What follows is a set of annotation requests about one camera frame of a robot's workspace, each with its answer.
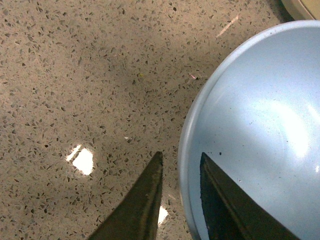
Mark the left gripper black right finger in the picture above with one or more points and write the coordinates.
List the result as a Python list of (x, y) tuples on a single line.
[(230, 213)]

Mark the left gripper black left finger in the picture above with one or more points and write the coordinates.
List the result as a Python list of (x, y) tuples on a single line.
[(136, 217)]

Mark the blue bowl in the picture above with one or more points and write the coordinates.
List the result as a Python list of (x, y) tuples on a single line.
[(258, 118)]

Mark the cream toaster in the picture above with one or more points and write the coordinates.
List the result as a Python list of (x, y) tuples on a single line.
[(303, 9)]

